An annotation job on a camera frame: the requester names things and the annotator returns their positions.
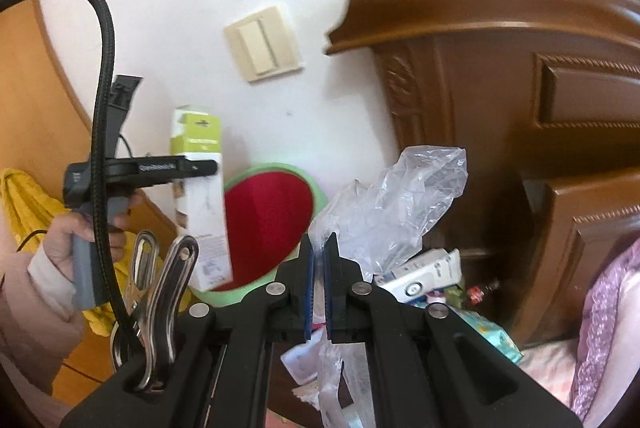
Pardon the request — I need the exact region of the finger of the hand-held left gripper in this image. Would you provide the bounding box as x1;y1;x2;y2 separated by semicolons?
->
179;155;221;179

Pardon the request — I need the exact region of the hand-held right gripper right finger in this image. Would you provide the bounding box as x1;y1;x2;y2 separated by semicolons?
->
322;232;583;428

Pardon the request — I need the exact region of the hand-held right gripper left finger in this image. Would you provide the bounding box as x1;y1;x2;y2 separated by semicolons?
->
60;234;317;428

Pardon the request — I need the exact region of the green white carton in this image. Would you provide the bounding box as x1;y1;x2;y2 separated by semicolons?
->
170;105;236;293

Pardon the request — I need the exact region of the red bin green rim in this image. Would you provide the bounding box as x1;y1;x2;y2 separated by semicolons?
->
187;163;328;309

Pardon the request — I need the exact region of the clear plastic bag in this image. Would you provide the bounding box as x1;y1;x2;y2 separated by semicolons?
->
307;145;468;428

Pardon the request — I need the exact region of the colourful printed packet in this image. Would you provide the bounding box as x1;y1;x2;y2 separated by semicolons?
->
452;305;523;366

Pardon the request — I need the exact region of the person's left hand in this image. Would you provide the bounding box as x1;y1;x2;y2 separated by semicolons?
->
29;197;145;283

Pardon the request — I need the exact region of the white paper tissue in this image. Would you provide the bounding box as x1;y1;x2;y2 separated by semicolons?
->
280;328;326;386

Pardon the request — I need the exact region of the white blue box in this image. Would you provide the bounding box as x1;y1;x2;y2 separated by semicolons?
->
372;248;463;306

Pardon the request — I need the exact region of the yellow cloth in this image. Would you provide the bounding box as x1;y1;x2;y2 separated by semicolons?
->
0;168;166;339

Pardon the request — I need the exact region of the silver metal spring clip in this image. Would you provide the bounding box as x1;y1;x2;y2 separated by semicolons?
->
110;230;201;394

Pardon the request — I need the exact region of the small clear bottle red label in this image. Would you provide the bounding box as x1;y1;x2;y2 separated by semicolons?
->
465;278;501;309

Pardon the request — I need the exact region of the pink checked bedsheet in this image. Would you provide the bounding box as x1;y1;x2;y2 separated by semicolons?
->
520;338;586;414

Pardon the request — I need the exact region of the brown wooden bed headboard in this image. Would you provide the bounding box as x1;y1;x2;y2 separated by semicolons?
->
322;0;640;349

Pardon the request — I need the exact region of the purple lace pillow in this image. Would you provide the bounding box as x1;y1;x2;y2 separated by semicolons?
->
570;238;640;424

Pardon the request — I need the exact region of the black braided cable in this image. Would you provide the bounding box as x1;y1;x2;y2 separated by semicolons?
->
0;0;146;359

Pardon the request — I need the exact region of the beige wall switch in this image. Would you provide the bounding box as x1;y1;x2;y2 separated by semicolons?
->
223;5;306;83

